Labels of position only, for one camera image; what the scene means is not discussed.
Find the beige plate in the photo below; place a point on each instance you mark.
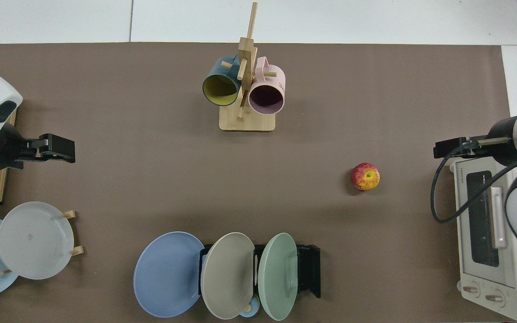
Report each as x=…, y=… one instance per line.
x=225, y=278

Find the wooden plate rack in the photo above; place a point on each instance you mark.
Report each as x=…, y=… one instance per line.
x=77, y=251

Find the brown table cloth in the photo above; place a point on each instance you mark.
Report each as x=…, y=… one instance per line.
x=151, y=179

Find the small blue round thing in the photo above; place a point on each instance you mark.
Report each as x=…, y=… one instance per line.
x=251, y=312

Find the pale green plate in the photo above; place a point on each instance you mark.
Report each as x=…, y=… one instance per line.
x=277, y=278

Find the black dish rack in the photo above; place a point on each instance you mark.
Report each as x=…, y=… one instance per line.
x=308, y=271

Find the white plate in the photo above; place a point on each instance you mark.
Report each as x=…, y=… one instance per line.
x=34, y=242

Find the pink cup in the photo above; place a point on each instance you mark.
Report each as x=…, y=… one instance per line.
x=273, y=77

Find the pale toaster oven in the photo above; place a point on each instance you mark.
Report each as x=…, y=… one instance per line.
x=474, y=269

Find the dark teal cup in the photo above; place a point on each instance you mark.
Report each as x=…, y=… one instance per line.
x=218, y=74

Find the wooden cup stand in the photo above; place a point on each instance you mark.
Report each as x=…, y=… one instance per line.
x=246, y=122

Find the red yellow apple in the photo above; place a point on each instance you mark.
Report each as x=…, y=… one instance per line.
x=365, y=176

